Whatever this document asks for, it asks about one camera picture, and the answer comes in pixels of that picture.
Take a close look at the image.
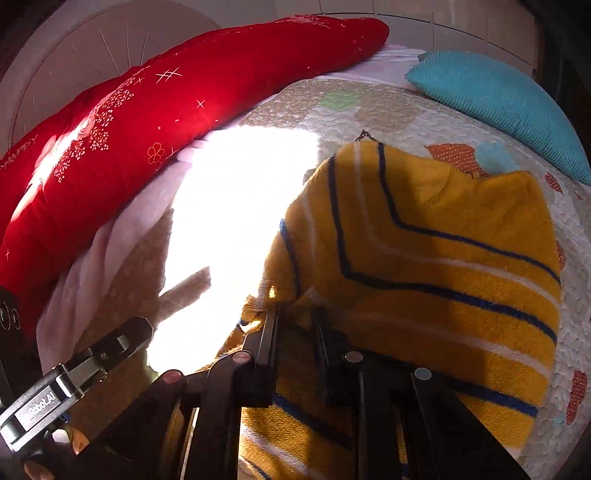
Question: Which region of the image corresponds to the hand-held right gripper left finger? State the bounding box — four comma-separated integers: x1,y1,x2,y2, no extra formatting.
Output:
78,305,283,480

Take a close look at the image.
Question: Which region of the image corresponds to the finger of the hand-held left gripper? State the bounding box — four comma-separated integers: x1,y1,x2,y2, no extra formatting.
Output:
68,316,154,385

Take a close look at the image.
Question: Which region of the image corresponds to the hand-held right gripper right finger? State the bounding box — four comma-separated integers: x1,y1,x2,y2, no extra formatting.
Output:
311,307,532,480

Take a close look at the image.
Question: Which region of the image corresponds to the yellow striped sweater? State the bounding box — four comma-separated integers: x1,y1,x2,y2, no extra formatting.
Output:
217,141,563,480

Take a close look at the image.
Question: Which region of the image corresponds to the person's left hand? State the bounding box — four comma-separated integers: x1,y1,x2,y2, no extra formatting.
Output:
23,425,91,480

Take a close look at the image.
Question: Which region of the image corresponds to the pale pink bed sheet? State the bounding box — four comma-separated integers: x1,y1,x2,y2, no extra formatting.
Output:
37,44,426,372

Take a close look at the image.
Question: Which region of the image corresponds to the bed with white quilt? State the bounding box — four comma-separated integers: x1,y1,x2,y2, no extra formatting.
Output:
74,78,591,468

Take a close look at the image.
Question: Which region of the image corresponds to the long red embroidered pillow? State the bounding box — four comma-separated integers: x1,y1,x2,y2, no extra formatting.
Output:
0,14,390,334

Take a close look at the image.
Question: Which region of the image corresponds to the pale round bed headboard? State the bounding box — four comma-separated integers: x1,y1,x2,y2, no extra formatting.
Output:
0,0,223,158

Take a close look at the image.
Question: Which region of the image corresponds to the turquoise textured pillow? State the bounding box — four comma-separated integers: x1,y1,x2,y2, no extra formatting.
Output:
405,50,591,186

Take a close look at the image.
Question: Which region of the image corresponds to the white wardrobe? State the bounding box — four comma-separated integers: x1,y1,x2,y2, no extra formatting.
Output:
318,0,542,71

